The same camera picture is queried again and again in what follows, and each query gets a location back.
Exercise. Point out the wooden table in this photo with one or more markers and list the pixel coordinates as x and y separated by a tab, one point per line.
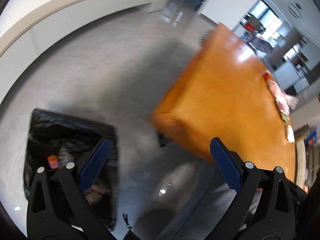
222	93

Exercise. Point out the green sofa with cushion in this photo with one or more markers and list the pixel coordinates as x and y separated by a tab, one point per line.
307	156

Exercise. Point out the black trash bag bin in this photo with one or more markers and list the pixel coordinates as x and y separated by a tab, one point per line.
67	138

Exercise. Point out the white wall cabinet shelf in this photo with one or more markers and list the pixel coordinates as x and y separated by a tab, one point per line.
36	32

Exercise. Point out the pink clear plastic bag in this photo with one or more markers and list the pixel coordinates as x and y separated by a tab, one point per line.
284	102

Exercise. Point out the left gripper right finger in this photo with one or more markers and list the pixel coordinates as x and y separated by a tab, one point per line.
262	207

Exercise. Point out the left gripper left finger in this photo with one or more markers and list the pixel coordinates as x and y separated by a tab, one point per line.
74	178

